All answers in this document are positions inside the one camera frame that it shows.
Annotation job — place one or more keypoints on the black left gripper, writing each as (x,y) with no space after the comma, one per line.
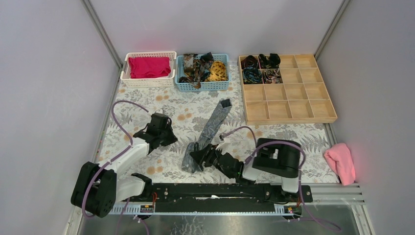
(155,135)

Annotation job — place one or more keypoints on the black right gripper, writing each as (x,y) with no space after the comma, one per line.
(205,154)

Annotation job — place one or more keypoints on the grey leaf pattern tie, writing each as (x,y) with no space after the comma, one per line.
(209,131)

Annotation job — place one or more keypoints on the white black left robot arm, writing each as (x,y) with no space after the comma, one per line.
(100,185)

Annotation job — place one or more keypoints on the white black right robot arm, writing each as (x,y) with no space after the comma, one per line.
(277,157)

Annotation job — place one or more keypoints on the floral tablecloth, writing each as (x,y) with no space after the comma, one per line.
(189,113)

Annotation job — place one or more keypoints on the white plastic basket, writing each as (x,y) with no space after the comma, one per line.
(166,81)

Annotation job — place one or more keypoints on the light blue plastic basket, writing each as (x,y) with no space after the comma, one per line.
(205,86)

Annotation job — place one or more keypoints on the magenta cloth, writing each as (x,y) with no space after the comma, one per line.
(149,67)

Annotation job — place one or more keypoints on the orange floral tie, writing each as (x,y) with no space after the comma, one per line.
(194,69)

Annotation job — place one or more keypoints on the yellow patterned tie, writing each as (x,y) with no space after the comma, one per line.
(218,72)

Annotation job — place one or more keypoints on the dark navy red tie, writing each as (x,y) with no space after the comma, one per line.
(206,63)

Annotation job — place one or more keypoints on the rolled navy blue tie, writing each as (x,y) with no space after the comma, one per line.
(252,76)

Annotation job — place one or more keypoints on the wooden compartment tray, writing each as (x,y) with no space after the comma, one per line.
(302,97)

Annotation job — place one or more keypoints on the rolled multicolour tie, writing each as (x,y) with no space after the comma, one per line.
(272,76)

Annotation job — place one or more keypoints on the rolled dark red tie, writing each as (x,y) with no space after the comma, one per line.
(250,62)

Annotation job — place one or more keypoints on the rolled black tie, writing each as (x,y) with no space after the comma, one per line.
(269,62)

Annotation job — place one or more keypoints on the pink cloth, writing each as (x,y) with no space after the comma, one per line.
(339,159)

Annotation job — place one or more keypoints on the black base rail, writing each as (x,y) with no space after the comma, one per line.
(219,198)

